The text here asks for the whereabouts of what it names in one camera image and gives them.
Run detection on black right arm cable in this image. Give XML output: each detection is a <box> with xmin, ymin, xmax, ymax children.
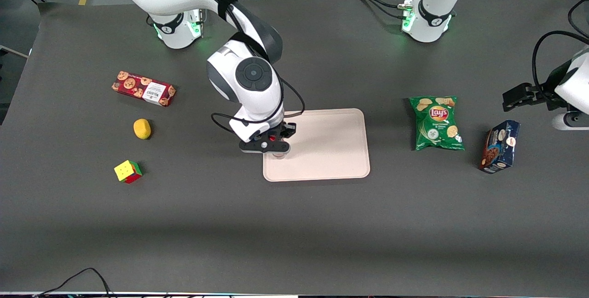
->
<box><xmin>211</xmin><ymin>77</ymin><xmax>306</xmax><ymax>134</ymax></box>

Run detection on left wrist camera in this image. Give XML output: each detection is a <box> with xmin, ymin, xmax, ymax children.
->
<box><xmin>551</xmin><ymin>111</ymin><xmax>589</xmax><ymax>131</ymax></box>

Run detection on beige plastic tray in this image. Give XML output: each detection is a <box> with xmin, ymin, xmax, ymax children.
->
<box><xmin>262</xmin><ymin>108</ymin><xmax>371</xmax><ymax>182</ymax></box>

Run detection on red cookie box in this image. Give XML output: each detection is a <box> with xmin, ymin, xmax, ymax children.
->
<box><xmin>111</xmin><ymin>71</ymin><xmax>177</xmax><ymax>107</ymax></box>

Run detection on blue chocolate cookie box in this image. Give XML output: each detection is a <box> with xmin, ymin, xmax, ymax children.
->
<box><xmin>478</xmin><ymin>120</ymin><xmax>521</xmax><ymax>174</ymax></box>

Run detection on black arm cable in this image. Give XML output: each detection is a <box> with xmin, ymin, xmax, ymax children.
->
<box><xmin>211</xmin><ymin>77</ymin><xmax>306</xmax><ymax>134</ymax></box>
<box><xmin>532</xmin><ymin>30</ymin><xmax>589</xmax><ymax>102</ymax></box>

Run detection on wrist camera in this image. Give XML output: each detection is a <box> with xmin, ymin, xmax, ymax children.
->
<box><xmin>551</xmin><ymin>111</ymin><xmax>589</xmax><ymax>131</ymax></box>
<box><xmin>238</xmin><ymin>140</ymin><xmax>292</xmax><ymax>154</ymax></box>

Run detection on red coke bottle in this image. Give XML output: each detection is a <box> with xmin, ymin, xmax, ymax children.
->
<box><xmin>269</xmin><ymin>135</ymin><xmax>287</xmax><ymax>159</ymax></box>

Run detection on black cables at arm base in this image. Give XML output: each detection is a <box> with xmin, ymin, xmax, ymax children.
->
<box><xmin>349</xmin><ymin>0</ymin><xmax>415</xmax><ymax>19</ymax></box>

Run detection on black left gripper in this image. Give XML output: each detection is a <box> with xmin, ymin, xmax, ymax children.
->
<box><xmin>502</xmin><ymin>83</ymin><xmax>567</xmax><ymax>113</ymax></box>

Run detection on green Lay's chips bag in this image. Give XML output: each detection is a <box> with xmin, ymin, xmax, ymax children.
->
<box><xmin>409</xmin><ymin>96</ymin><xmax>465</xmax><ymax>151</ymax></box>

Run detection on black cable at table edge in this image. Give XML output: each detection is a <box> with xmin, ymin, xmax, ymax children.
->
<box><xmin>33</xmin><ymin>268</ymin><xmax>113</xmax><ymax>298</ymax></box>

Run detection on colourful rubik's cube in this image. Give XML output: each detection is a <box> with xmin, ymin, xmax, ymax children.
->
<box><xmin>114</xmin><ymin>160</ymin><xmax>143</xmax><ymax>184</ymax></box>

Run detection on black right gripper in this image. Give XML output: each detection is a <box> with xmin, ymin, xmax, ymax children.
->
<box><xmin>251</xmin><ymin>122</ymin><xmax>297</xmax><ymax>149</ymax></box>

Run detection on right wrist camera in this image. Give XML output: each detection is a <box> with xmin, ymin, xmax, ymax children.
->
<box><xmin>238</xmin><ymin>140</ymin><xmax>292</xmax><ymax>154</ymax></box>

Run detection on black looped cable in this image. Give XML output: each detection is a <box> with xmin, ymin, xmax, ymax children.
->
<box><xmin>567</xmin><ymin>0</ymin><xmax>589</xmax><ymax>39</ymax></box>

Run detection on yellow lemon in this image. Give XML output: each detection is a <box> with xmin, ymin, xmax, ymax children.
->
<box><xmin>133</xmin><ymin>118</ymin><xmax>152</xmax><ymax>140</ymax></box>

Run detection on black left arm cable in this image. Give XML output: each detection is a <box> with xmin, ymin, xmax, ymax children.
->
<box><xmin>532</xmin><ymin>30</ymin><xmax>589</xmax><ymax>102</ymax></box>

